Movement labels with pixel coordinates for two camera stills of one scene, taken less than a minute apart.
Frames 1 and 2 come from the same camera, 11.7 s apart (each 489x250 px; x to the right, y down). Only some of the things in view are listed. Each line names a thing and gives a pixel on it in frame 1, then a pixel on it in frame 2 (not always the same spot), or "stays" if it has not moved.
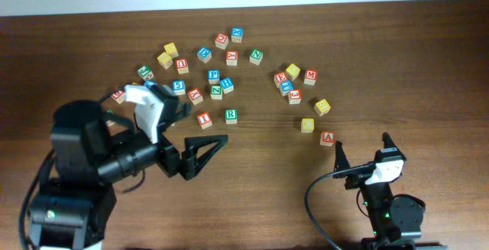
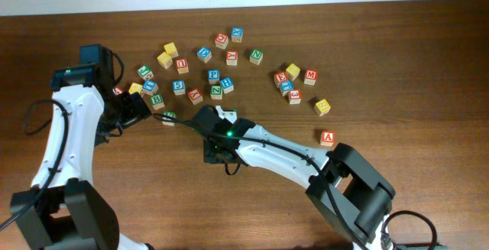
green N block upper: [256, 56] stays
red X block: [195, 95] stays
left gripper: [173, 160] -> [134, 108]
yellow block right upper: [293, 71] stays
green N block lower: [216, 92] stays
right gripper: [359, 179] -> [206, 118]
